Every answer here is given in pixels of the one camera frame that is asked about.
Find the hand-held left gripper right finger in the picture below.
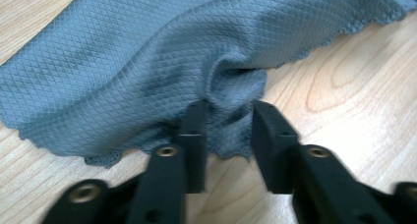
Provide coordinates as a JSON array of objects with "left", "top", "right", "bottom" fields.
[{"left": 251, "top": 99, "right": 398, "bottom": 224}]

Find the grey-blue textured cloth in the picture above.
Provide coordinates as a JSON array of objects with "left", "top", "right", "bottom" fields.
[{"left": 0, "top": 0, "right": 417, "bottom": 169}]

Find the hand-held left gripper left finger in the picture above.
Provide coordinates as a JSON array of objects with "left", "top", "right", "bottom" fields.
[{"left": 126, "top": 98, "right": 209, "bottom": 224}]

